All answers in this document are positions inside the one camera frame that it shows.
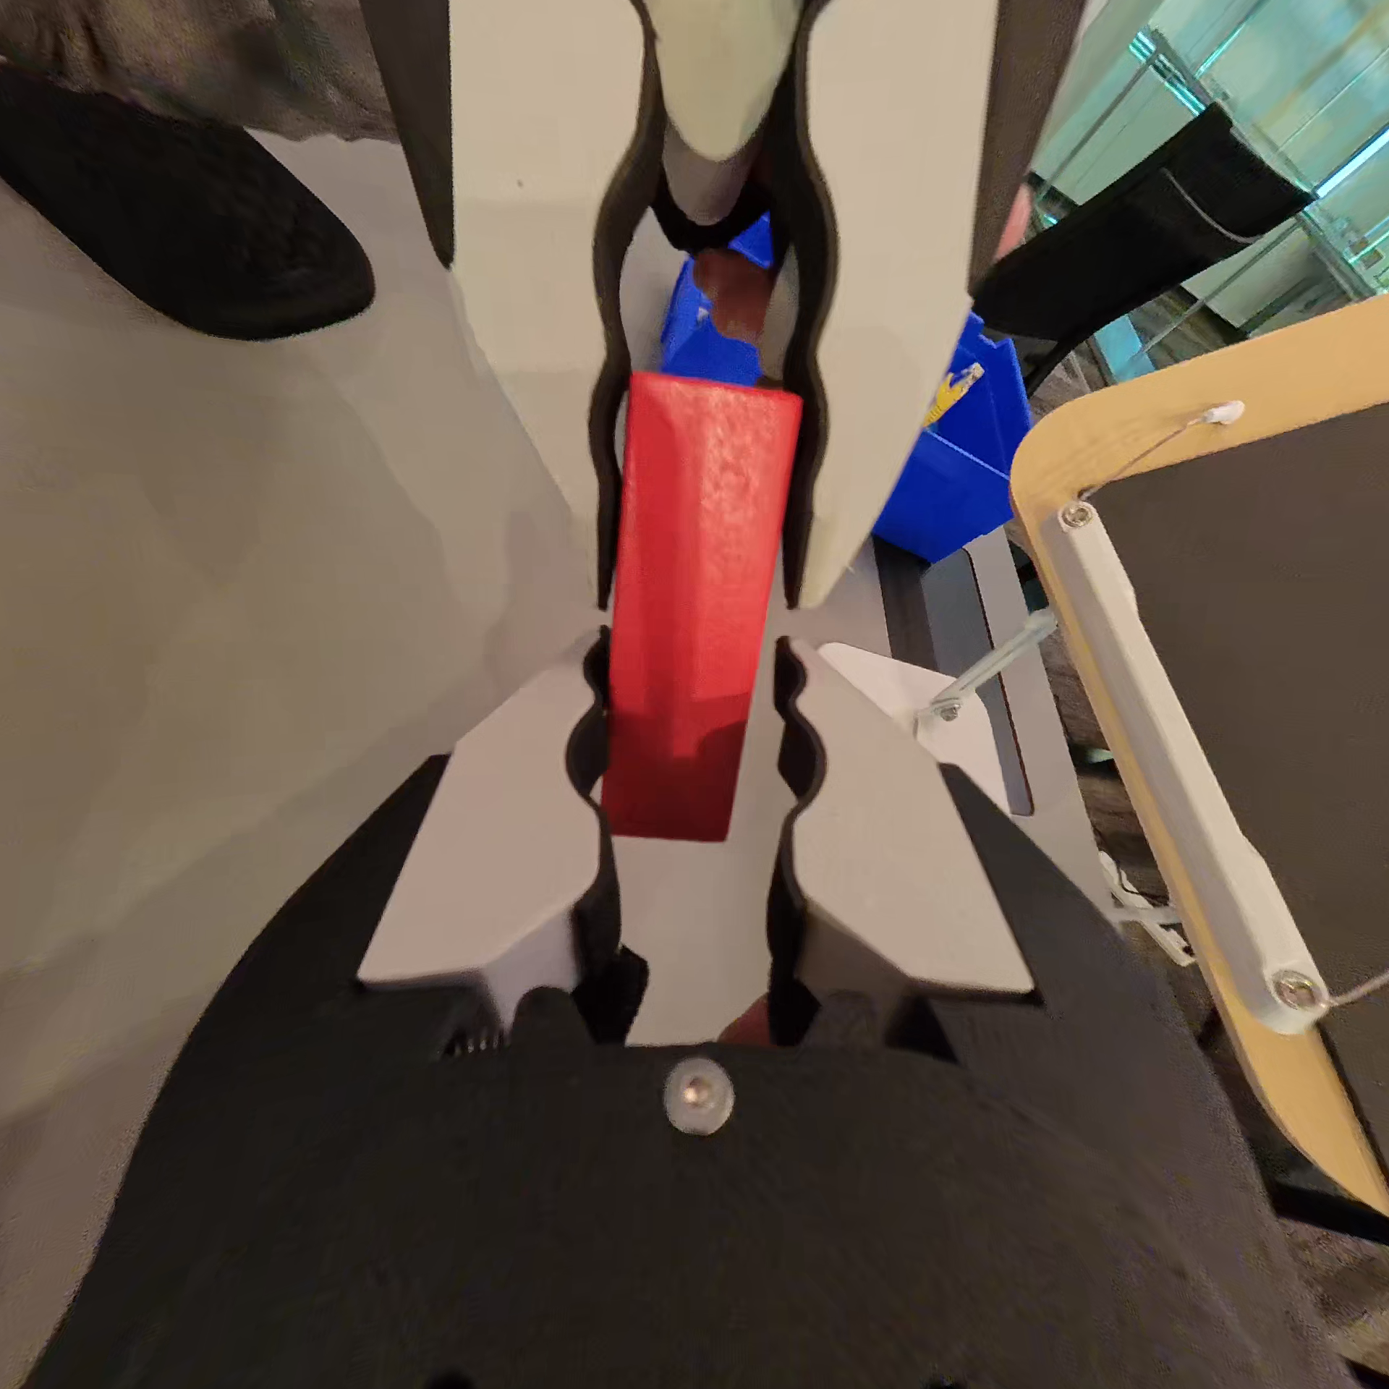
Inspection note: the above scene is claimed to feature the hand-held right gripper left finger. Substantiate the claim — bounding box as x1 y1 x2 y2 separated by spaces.
360 637 636 1021

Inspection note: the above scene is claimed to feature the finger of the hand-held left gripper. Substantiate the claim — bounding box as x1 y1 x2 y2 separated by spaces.
779 0 1007 612
446 0 667 595

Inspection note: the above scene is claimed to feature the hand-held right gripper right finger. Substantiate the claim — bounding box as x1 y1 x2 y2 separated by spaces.
766 637 1040 1021

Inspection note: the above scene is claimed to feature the blue plastic bin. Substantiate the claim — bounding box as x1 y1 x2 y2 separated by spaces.
659 212 1036 562

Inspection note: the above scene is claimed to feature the long red rectangular bar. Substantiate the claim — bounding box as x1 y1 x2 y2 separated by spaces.
600 368 808 842

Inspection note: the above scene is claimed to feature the person's left forearm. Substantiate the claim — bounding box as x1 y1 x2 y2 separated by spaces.
0 0 419 144

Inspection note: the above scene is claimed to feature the person's left hand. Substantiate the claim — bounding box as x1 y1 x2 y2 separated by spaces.
701 260 779 353

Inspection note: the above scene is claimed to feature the yellow item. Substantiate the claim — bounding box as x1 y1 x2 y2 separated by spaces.
922 363 992 425

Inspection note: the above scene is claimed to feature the black mesh chair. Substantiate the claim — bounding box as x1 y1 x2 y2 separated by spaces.
969 104 1321 347

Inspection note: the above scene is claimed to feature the black backdrop board stand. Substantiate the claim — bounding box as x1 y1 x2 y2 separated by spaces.
1011 292 1389 1217

